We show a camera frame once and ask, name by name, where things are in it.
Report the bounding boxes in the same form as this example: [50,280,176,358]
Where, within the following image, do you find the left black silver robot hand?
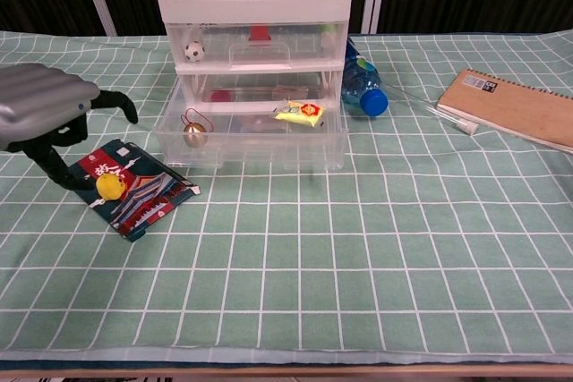
[0,63,139,195]

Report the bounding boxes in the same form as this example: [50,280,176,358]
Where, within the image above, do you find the small yellow ball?
[95,174,129,201]

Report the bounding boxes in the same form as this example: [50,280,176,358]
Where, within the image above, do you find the clear plastic drawer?
[151,71,350,172]

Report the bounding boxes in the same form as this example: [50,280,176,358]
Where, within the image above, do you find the small soccer ball toy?
[184,40,207,63]

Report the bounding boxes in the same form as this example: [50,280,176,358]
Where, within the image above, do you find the green-topped item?
[320,22,338,47]

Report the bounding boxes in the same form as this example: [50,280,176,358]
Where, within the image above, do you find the yellow snack packet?
[273,99,327,129]

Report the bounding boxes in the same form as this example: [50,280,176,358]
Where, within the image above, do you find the blue plastic water bottle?
[342,37,389,118]

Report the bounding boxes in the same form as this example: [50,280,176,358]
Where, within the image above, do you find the green checked tablecloth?
[0,29,573,365]

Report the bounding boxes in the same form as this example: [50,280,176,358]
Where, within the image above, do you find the brown spiral notebook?
[436,68,573,154]

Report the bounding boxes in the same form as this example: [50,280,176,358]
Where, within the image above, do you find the gold bell with red cord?
[180,107,212,149]

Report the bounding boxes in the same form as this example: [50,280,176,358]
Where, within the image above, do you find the white plastic drawer organizer frame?
[155,0,353,146]

